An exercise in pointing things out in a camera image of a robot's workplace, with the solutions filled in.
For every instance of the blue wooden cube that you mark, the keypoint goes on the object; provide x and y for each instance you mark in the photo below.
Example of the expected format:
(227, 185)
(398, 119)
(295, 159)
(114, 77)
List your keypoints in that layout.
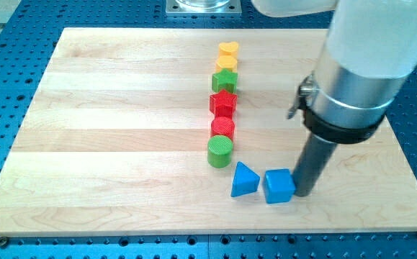
(279, 186)

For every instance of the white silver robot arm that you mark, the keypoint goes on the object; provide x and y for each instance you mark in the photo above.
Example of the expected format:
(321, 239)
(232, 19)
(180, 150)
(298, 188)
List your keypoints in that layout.
(370, 49)

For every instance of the light wooden board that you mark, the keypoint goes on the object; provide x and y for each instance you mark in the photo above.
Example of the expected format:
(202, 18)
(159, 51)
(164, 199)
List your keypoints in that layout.
(115, 143)

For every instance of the red cylinder block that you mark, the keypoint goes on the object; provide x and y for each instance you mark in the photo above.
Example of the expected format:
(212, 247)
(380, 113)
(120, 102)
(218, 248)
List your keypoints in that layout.
(222, 126)

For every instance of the green cylinder block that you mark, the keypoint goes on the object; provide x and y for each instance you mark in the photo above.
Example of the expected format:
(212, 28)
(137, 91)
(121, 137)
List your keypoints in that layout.
(219, 151)

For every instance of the red star block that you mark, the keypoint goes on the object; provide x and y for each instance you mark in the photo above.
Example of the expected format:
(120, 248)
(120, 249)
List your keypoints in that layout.
(223, 104)

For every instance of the green star block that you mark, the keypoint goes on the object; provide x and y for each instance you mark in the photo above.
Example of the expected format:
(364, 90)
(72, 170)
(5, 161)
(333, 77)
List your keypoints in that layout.
(224, 80)

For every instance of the blue triangular prism block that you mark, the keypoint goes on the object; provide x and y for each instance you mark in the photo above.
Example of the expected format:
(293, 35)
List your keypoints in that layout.
(245, 180)

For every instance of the yellow cylinder block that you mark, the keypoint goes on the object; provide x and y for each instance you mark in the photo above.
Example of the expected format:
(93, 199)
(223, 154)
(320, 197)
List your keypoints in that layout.
(226, 62)

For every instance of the yellow heart block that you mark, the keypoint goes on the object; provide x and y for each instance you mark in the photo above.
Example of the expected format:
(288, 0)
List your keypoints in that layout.
(228, 49)

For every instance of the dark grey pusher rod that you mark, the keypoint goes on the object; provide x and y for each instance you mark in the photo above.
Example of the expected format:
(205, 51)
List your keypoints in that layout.
(313, 159)

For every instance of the blue perforated metal table plate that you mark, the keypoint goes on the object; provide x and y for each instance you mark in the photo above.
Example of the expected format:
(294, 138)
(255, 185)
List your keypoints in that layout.
(29, 32)

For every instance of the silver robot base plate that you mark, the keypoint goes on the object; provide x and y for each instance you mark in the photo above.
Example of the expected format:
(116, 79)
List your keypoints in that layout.
(180, 8)

